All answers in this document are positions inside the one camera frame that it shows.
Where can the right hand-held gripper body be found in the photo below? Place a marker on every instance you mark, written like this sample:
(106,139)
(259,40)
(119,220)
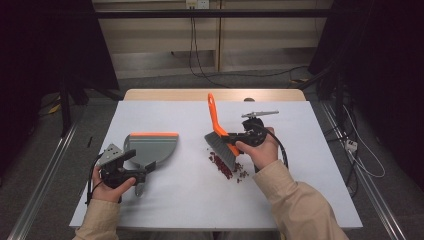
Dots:
(255,133)

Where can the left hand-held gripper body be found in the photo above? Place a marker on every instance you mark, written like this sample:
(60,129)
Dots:
(111,156)

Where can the orange brush with grey bristles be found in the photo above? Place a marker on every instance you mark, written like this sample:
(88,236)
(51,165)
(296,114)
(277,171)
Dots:
(220,146)

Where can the grey dustpan with orange edge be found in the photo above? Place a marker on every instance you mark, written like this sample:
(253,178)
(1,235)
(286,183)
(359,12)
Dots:
(151,148)

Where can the red beans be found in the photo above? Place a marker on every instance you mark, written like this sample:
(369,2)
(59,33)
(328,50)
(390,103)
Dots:
(223,168)

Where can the person's right hand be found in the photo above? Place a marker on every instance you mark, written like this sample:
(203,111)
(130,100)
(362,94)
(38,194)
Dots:
(265,153)

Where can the person's left hand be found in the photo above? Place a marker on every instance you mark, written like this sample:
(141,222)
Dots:
(106,193)

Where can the small black floor object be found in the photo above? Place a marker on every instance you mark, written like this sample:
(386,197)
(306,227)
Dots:
(89,141)

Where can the white table cover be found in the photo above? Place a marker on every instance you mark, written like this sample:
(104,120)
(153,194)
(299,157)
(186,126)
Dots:
(186,203)

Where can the black metal stand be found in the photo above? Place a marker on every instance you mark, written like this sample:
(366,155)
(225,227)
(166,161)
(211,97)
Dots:
(65,110)

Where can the wooden table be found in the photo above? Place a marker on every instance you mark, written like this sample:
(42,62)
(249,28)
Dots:
(166,95)

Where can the white power plug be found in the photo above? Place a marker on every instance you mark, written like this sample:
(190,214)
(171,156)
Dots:
(351,145)

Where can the black horizontal bar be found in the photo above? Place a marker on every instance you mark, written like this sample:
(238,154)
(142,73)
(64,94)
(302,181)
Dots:
(206,13)

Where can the black curtain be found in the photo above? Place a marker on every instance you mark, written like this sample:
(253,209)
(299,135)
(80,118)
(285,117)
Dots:
(383,50)
(40,43)

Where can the aluminium floor rail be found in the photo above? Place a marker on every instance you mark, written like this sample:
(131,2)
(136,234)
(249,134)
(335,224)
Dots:
(43,183)
(373,193)

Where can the white wall socket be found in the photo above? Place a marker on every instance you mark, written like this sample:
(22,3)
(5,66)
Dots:
(197,3)

